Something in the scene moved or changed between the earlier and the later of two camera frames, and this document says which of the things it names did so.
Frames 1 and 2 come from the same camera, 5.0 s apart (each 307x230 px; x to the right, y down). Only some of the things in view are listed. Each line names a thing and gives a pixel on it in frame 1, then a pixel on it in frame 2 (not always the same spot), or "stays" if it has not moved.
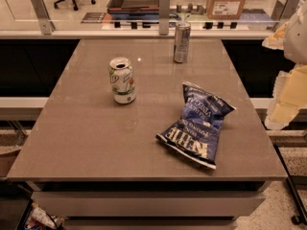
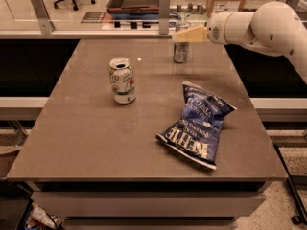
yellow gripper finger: (290, 97) → (218, 32)
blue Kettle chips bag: (197, 136) stays
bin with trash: (36, 218) stays
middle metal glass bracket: (164, 12) stays
